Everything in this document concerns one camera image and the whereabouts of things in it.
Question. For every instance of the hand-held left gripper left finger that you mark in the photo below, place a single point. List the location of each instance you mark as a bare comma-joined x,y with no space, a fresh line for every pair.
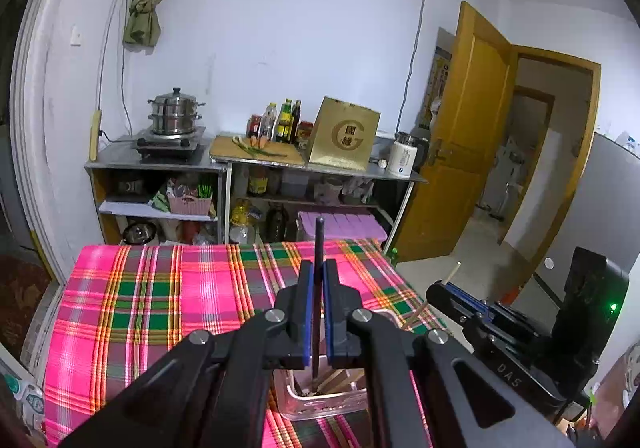
295,328

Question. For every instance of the grey refrigerator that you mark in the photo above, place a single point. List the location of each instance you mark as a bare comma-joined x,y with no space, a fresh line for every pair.
595,208

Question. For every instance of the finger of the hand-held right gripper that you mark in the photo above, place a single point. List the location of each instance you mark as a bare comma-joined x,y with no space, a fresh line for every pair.
447,305
467,297

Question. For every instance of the pink plastic utensil basket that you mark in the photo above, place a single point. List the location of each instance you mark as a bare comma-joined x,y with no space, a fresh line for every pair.
325,405

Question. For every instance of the red chili jar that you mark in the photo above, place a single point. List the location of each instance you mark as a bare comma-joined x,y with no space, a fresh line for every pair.
305,135

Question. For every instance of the portable gas stove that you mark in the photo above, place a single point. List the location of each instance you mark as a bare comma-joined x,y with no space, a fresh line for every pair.
170,145

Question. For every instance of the stainless steel steamer pot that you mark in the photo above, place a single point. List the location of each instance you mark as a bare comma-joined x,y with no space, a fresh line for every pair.
175,113

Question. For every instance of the black cooking pot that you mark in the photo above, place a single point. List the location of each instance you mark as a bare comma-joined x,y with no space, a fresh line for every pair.
139,233

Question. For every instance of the yellow power strip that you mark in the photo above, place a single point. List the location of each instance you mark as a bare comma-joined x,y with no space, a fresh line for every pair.
95,138

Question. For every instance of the wooden cutting board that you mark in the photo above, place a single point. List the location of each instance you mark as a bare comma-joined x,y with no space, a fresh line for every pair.
225,150

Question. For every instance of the pink plaid tablecloth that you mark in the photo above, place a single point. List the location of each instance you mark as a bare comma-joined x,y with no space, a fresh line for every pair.
150,298

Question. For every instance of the red sauce jar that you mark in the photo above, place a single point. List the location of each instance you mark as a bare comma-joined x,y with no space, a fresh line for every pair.
254,127

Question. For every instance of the dark soy sauce bottle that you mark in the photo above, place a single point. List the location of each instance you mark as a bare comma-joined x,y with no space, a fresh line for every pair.
296,120

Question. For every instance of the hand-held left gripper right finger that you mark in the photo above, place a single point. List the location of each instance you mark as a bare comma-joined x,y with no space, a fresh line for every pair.
342,328

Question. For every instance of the yellow-green oil bottle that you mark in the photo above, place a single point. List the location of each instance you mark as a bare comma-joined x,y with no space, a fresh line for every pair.
284,123

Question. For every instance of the black chopstick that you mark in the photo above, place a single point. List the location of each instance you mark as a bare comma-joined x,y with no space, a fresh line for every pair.
319,248

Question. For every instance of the white sliding door frame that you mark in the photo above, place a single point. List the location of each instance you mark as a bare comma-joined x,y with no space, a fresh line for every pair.
30,128

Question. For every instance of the orange carrot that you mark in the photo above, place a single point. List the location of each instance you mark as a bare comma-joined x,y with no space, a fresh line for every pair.
258,142

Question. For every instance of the green onion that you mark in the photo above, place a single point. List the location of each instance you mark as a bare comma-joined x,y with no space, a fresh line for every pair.
262,151

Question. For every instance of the dark glass bottle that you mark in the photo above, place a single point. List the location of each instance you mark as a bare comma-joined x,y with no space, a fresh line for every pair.
276,224

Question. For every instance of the wall calendar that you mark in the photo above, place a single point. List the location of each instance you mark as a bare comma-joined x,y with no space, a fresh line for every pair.
439,78

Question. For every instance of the clear bottle with red label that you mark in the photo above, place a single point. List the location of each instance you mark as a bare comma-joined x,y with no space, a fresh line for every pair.
269,124

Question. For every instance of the small pink woven basket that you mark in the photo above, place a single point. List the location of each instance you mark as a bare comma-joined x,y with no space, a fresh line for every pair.
189,205

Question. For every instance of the wide metal shelf table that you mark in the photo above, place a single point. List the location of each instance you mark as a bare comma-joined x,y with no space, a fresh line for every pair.
325,175

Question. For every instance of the air conditioner pipe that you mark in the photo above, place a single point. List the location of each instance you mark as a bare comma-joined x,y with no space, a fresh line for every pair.
414,53

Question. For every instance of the white electric kettle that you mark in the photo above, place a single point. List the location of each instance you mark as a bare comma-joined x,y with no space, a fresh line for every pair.
405,155

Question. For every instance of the wooden door frame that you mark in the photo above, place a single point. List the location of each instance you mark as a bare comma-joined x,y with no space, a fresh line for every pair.
587,153

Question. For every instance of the yellow wooden door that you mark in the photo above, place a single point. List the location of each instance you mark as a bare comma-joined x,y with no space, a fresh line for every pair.
460,138

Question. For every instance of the light wooden chopstick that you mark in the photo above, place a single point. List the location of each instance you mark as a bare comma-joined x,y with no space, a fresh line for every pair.
455,270

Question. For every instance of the small metal shelf table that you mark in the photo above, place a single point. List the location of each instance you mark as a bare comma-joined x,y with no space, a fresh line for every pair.
150,168

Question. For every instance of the gold gift box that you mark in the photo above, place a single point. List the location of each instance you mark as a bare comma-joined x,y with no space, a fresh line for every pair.
342,135

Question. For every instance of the purple storage box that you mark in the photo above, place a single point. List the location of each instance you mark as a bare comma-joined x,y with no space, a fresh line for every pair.
345,225

